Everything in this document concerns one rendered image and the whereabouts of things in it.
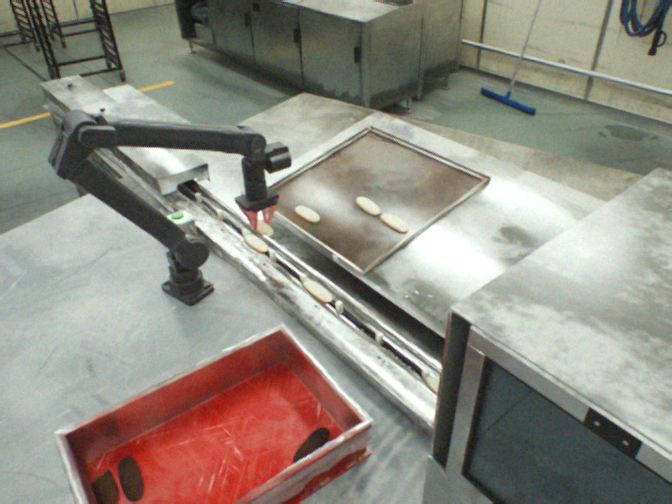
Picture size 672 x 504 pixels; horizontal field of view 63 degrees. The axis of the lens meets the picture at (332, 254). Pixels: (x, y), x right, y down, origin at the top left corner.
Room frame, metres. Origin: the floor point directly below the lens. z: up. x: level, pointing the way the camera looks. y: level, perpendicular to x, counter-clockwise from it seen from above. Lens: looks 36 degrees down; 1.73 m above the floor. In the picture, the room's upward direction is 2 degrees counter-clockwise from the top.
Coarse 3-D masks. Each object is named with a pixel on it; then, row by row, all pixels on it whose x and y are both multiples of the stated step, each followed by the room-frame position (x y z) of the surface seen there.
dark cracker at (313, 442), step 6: (324, 426) 0.66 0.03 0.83; (312, 432) 0.65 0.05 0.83; (318, 432) 0.64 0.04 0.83; (324, 432) 0.64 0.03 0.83; (306, 438) 0.63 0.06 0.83; (312, 438) 0.63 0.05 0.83; (318, 438) 0.63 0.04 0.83; (324, 438) 0.63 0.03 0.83; (306, 444) 0.62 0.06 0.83; (312, 444) 0.62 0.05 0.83; (318, 444) 0.62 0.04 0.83; (324, 444) 0.62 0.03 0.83; (300, 450) 0.60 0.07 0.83; (306, 450) 0.60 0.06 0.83; (312, 450) 0.60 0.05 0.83; (294, 456) 0.59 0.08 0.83; (300, 456) 0.59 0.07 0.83; (294, 462) 0.58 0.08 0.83
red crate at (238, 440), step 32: (256, 384) 0.77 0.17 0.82; (288, 384) 0.77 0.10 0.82; (192, 416) 0.70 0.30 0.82; (224, 416) 0.69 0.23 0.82; (256, 416) 0.69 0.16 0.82; (288, 416) 0.69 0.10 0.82; (320, 416) 0.69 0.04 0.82; (128, 448) 0.63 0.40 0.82; (160, 448) 0.63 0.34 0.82; (192, 448) 0.62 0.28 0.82; (224, 448) 0.62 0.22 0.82; (256, 448) 0.62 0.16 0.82; (288, 448) 0.62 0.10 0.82; (160, 480) 0.56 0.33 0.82; (192, 480) 0.56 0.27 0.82; (224, 480) 0.55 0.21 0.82; (256, 480) 0.55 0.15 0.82; (320, 480) 0.54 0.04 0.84
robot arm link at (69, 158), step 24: (72, 120) 1.02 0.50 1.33; (72, 144) 0.98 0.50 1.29; (72, 168) 0.97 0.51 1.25; (96, 168) 1.01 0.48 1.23; (96, 192) 1.00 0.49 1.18; (120, 192) 1.03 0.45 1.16; (144, 216) 1.05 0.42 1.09; (168, 240) 1.06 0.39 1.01; (192, 240) 1.09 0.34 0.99; (192, 264) 1.07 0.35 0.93
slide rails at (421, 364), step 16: (224, 224) 1.37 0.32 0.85; (240, 224) 1.37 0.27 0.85; (304, 272) 1.12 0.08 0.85; (304, 288) 1.06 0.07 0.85; (368, 320) 0.93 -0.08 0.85; (368, 336) 0.88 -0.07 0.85; (384, 336) 0.88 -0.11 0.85; (384, 352) 0.83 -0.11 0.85; (400, 352) 0.83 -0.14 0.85; (432, 368) 0.78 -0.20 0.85
